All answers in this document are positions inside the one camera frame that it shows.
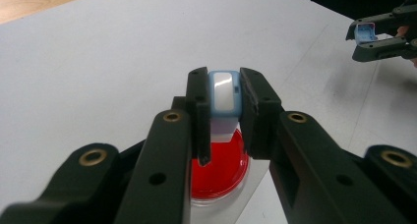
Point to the round red ink pad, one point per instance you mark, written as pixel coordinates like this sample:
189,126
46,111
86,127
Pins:
223,171

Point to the blue and white stamp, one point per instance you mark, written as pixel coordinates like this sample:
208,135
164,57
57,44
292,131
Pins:
224,96

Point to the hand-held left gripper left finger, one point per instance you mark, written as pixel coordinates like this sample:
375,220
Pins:
167,168

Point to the blue stamp cap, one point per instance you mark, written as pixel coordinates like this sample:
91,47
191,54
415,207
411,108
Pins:
364,34

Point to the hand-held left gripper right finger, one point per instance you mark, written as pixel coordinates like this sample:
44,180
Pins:
314,171

